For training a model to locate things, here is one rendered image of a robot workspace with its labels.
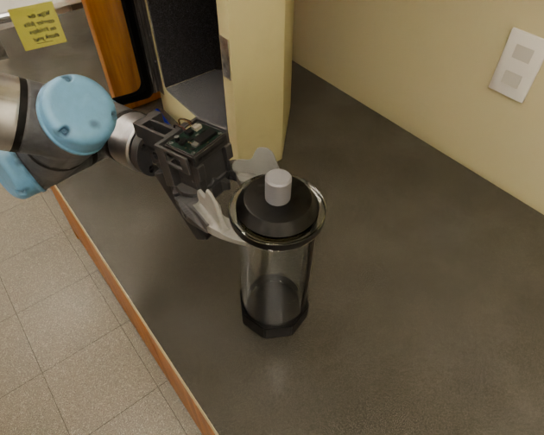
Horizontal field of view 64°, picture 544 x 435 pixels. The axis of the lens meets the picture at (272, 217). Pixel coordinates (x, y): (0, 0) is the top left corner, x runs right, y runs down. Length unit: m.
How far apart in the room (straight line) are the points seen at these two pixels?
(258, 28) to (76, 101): 0.37
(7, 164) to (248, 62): 0.39
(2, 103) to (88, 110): 0.07
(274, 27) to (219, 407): 0.58
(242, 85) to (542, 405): 0.65
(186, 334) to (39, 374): 1.22
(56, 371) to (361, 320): 1.35
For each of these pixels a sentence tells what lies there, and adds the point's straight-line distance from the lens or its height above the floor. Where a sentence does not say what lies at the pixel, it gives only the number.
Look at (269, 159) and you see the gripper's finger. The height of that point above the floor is 1.21.
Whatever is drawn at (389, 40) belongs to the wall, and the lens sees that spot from 1.07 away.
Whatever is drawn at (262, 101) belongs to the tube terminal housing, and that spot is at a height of 1.10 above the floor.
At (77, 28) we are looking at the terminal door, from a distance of 0.98.
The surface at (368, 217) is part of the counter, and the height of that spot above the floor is 0.94.
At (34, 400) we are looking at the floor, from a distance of 1.84.
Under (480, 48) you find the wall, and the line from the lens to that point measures 0.95.
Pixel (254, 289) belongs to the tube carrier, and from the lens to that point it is 0.55.
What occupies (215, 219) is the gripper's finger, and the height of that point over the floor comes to 1.19.
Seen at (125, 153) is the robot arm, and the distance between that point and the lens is 0.60.
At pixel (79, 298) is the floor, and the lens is 1.98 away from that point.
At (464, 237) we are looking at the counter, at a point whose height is 0.94.
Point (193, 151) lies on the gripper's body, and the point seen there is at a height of 1.24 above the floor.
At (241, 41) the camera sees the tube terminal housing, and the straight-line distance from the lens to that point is 0.74.
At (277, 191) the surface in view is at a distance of 0.45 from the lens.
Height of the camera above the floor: 1.55
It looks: 48 degrees down
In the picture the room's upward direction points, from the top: straight up
